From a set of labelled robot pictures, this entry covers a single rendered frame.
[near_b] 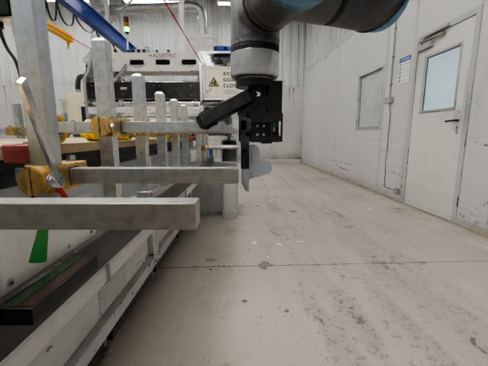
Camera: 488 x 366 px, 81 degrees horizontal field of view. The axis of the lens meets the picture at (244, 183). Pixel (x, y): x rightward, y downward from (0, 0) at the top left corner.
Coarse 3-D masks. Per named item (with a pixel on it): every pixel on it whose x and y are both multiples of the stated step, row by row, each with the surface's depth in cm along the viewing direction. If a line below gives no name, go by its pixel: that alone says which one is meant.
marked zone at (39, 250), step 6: (36, 234) 47; (42, 234) 48; (36, 240) 47; (42, 240) 48; (36, 246) 47; (42, 246) 48; (36, 252) 47; (42, 252) 48; (30, 258) 45; (36, 258) 47; (42, 258) 48
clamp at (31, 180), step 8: (64, 160) 60; (80, 160) 60; (24, 168) 48; (32, 168) 48; (40, 168) 49; (48, 168) 50; (64, 168) 54; (24, 176) 48; (32, 176) 48; (40, 176) 48; (24, 184) 49; (32, 184) 49; (40, 184) 49; (72, 184) 56; (80, 184) 59; (24, 192) 49; (32, 192) 49; (40, 192) 49; (48, 192) 51; (56, 192) 52
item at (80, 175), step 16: (16, 176) 55; (80, 176) 56; (96, 176) 56; (112, 176) 56; (128, 176) 56; (144, 176) 56; (160, 176) 56; (176, 176) 56; (192, 176) 56; (208, 176) 55; (224, 176) 55
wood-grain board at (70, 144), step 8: (0, 144) 75; (64, 144) 80; (72, 144) 84; (80, 144) 88; (88, 144) 93; (96, 144) 98; (120, 144) 116; (128, 144) 124; (152, 144) 158; (0, 152) 59; (64, 152) 80
